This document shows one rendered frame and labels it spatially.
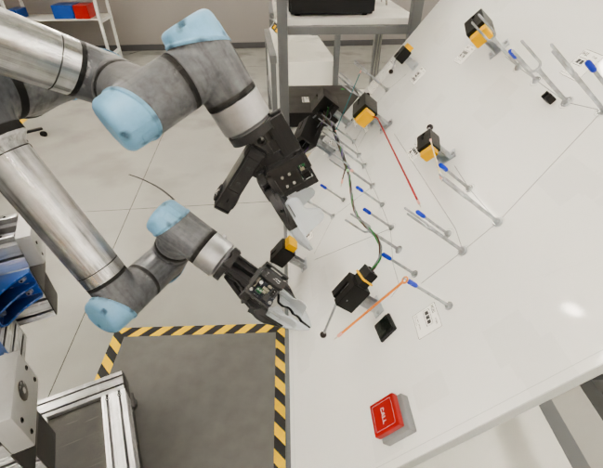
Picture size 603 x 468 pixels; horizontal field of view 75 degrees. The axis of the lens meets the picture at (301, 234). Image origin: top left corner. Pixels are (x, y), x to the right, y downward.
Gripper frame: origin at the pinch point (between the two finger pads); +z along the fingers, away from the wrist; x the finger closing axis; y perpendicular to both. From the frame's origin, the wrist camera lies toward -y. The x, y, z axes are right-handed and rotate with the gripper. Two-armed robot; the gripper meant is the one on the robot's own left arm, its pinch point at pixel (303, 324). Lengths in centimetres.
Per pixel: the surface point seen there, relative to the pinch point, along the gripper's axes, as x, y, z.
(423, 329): 6.6, 18.2, 13.4
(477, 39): 62, 26, -7
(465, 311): 9.9, 25.5, 14.4
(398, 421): -8.7, 20.8, 14.4
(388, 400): -6.5, 18.3, 13.2
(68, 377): -49, -150, -49
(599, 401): 18, 17, 53
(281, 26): 84, -24, -55
